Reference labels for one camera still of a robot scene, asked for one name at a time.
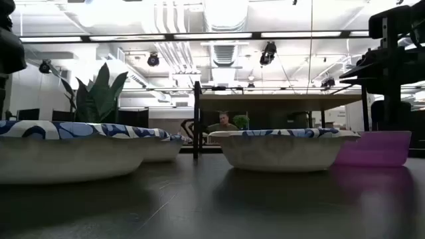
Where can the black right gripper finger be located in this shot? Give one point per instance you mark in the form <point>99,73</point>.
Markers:
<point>360,81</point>
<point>360,71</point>

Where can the purple plastic cup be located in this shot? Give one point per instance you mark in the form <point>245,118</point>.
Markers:
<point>375,149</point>

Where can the blue patterned paper bowl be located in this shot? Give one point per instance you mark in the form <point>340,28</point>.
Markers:
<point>66,159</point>
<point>164,151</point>
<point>275,152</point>

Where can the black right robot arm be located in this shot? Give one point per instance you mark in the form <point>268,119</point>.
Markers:
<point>390,66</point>

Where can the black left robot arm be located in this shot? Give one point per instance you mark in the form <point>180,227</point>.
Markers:
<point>10,49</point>

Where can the black ceiling spotlight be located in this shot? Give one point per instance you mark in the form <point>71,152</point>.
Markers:
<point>328,82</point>
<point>268,53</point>
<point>44,66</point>
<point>153,60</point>

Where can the small background potted plant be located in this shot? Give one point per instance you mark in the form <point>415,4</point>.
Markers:
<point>240,121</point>

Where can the person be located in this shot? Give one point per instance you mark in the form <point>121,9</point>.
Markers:
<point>223,124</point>

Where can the long ceiling light bar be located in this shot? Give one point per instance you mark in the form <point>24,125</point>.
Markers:
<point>212,35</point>

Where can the black background partition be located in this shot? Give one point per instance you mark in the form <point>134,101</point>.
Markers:
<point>133,119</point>

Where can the green potted snake plant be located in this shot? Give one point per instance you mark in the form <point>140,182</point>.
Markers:
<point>99,99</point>

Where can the black background monitor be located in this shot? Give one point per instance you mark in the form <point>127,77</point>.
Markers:
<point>29,114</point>
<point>63,116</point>

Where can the wooden shelf with black frame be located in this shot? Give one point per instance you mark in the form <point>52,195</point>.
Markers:
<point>265,102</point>

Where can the white ceiling air duct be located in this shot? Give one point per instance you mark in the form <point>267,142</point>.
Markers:
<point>225,16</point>

